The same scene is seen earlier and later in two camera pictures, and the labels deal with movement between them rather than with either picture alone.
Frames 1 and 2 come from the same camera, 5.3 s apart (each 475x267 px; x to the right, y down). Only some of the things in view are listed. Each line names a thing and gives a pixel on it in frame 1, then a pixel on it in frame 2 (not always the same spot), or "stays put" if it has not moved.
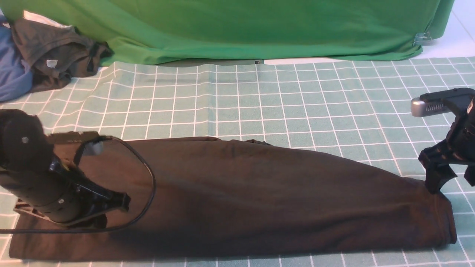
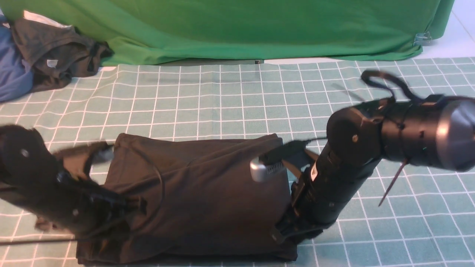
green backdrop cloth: (148, 29) stays put
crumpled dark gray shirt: (56, 55) stays put
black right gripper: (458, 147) -> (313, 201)
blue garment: (16, 77) stays put
